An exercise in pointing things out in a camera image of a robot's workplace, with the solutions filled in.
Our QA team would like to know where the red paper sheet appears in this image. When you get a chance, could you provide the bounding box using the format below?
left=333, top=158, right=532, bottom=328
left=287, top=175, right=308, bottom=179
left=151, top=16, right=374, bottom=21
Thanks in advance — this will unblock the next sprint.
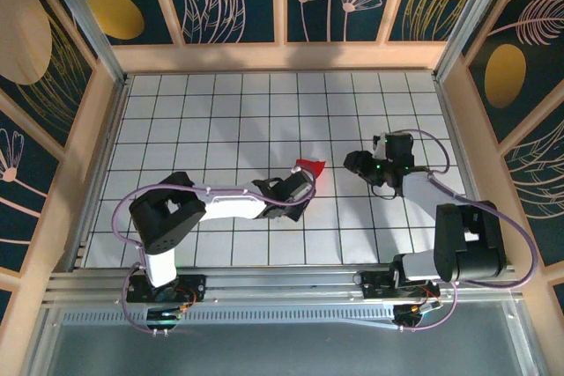
left=293, top=158, right=328, bottom=177

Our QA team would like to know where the white grid mat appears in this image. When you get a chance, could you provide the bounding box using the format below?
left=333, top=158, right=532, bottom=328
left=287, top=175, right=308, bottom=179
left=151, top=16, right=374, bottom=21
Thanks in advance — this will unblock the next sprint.
left=83, top=72, right=491, bottom=268

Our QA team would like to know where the black controller board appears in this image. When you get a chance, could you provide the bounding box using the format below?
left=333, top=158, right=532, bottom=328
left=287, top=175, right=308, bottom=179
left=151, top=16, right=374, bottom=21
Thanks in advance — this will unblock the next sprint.
left=393, top=303, right=442, bottom=328
left=146, top=305, right=184, bottom=329

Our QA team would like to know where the grey metal panel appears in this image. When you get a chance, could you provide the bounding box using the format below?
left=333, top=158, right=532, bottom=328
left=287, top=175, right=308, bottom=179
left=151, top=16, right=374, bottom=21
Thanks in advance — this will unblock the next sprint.
left=26, top=305, right=545, bottom=376

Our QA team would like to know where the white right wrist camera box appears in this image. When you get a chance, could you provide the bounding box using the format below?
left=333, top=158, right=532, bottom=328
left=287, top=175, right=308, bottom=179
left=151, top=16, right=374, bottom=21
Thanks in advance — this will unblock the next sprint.
left=372, top=131, right=391, bottom=160

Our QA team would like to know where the aluminium side rail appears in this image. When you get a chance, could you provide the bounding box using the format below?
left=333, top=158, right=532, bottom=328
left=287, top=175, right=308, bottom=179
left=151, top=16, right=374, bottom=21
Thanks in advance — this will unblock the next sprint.
left=65, top=76, right=133, bottom=271
left=434, top=76, right=506, bottom=265

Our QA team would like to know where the aluminium mounting rail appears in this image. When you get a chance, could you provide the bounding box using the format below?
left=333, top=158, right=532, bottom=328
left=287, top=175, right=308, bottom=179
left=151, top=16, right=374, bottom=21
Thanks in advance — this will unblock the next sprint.
left=43, top=264, right=521, bottom=306

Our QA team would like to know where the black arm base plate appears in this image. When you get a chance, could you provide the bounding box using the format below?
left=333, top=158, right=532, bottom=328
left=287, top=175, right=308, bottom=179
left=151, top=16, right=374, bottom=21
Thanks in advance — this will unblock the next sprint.
left=126, top=274, right=208, bottom=305
left=360, top=270, right=442, bottom=300

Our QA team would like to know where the purple cable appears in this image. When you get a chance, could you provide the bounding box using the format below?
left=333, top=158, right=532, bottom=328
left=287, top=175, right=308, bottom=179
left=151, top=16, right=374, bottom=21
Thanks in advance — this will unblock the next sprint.
left=398, top=129, right=538, bottom=332
left=112, top=164, right=318, bottom=334

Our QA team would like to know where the grey slotted cable duct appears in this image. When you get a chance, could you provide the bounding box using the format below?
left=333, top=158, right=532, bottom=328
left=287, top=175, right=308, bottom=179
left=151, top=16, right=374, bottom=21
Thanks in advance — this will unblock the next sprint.
left=61, top=304, right=397, bottom=328

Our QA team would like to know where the aluminium corner post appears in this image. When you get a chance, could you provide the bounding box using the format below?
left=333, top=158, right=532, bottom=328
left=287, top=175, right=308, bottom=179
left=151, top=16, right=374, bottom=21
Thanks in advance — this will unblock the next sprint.
left=434, top=0, right=516, bottom=82
left=37, top=0, right=131, bottom=86

